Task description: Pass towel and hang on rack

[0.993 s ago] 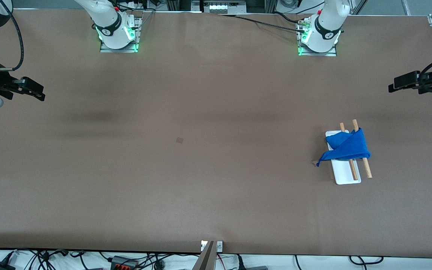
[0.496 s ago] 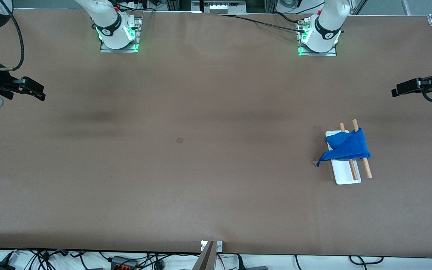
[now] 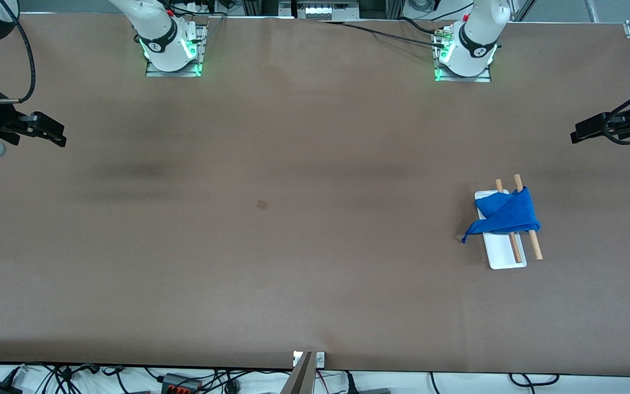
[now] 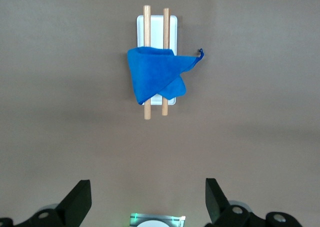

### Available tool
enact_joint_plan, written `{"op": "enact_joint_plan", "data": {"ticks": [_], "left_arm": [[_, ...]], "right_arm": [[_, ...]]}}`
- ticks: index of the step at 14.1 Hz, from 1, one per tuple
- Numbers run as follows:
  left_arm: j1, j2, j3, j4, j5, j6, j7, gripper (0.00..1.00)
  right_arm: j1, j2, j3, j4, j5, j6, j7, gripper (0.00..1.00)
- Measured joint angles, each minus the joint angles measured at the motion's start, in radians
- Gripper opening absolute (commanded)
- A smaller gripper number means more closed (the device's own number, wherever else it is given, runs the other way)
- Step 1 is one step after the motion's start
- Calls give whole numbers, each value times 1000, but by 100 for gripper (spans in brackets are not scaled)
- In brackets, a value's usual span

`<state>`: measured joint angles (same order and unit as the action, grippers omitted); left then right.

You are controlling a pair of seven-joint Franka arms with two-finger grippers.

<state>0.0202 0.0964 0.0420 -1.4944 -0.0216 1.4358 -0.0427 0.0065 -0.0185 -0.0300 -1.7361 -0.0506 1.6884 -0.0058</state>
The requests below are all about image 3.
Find blue microfibre towel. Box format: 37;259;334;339
460;187;542;245

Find white rack with wooden rods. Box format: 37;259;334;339
475;174;544;270

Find black power adapter red buttons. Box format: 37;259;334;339
161;373;202;394

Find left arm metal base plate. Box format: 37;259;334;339
434;26;493;83

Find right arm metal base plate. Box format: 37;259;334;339
145;22;207;78

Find black cable on table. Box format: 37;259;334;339
315;18;448;50

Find looped black floor cable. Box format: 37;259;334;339
509;373;561;387

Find brown camera mount pole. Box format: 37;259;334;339
279;351;316;394

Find small metal camera bracket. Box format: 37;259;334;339
293;351;325;368

